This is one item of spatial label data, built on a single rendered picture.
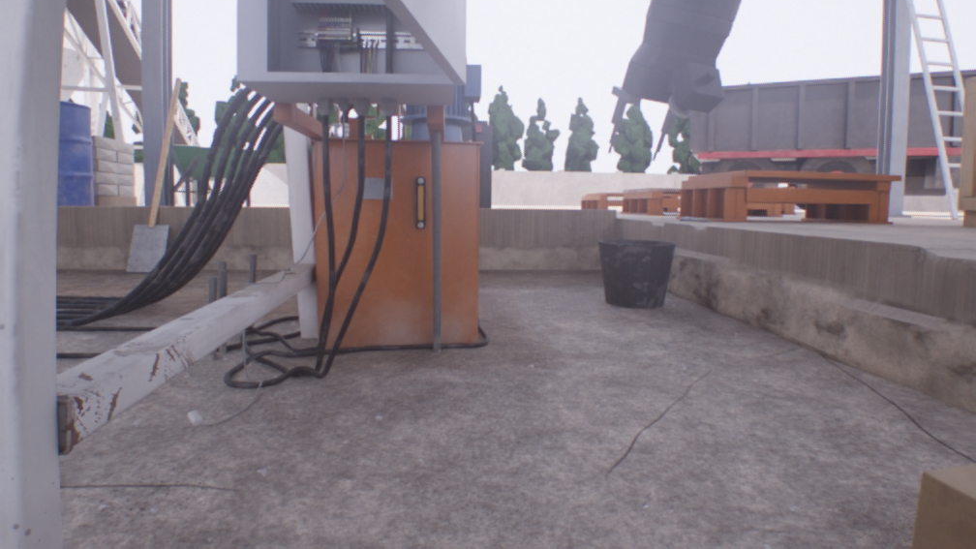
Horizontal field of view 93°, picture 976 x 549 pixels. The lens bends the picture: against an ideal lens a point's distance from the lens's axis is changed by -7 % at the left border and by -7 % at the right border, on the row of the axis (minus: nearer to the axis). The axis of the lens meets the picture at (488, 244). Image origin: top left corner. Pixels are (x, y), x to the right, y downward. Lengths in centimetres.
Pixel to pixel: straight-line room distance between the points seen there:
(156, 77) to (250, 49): 484
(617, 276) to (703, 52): 171
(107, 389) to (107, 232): 322
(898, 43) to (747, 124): 263
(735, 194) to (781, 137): 600
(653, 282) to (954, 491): 156
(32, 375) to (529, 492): 62
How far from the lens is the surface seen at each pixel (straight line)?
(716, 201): 322
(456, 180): 146
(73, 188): 507
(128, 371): 70
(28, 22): 64
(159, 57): 590
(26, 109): 61
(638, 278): 212
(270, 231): 339
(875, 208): 364
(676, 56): 48
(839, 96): 920
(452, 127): 172
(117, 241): 383
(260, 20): 105
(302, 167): 161
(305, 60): 120
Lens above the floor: 43
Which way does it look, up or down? 5 degrees down
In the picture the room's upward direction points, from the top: 1 degrees clockwise
